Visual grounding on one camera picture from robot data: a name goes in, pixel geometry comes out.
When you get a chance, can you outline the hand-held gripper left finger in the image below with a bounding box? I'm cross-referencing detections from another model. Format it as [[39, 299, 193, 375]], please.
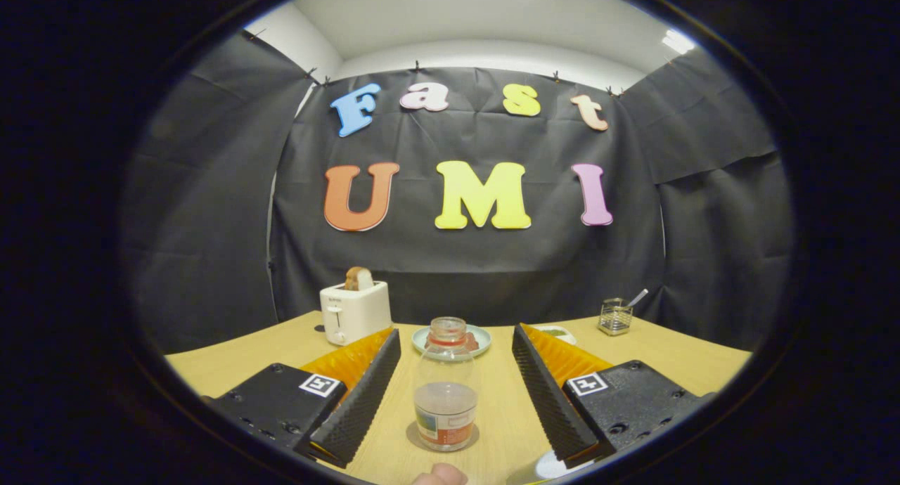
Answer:
[[204, 327, 401, 470]]

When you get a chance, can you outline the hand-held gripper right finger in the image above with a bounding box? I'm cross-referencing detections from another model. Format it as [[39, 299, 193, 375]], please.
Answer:
[[512, 322, 716, 470]]

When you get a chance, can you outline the round brown coaster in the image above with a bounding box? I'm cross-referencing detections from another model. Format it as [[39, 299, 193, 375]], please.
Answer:
[[406, 420, 481, 453]]

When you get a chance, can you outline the white cup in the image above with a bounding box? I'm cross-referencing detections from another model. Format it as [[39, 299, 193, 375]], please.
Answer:
[[508, 448, 597, 485]]

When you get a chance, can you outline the clear plastic juice bottle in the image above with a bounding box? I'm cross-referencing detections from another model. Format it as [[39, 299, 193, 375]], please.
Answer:
[[412, 316, 480, 453]]

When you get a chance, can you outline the small oval divided dish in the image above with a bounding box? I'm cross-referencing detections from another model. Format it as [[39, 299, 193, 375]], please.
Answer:
[[531, 323, 579, 347]]

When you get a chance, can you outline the pale green plate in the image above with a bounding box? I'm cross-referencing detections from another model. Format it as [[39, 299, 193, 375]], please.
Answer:
[[411, 323, 493, 360]]

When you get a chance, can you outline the white toaster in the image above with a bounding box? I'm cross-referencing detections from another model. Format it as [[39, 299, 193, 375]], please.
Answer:
[[319, 280, 393, 347]]

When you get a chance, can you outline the wooden table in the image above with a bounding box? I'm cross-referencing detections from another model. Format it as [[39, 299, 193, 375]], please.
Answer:
[[163, 309, 753, 485]]

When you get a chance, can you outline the black backdrop cloth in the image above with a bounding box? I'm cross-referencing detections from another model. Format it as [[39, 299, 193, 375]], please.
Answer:
[[120, 30, 795, 356]]

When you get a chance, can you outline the small ceiling light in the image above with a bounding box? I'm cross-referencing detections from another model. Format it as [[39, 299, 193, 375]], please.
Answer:
[[661, 30, 697, 56]]

